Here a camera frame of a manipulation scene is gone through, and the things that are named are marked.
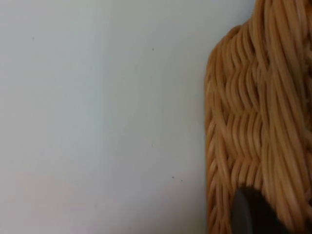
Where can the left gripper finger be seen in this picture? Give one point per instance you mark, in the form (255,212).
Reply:
(253,214)

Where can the pale brown wicker basket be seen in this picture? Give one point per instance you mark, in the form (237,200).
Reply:
(258,109)

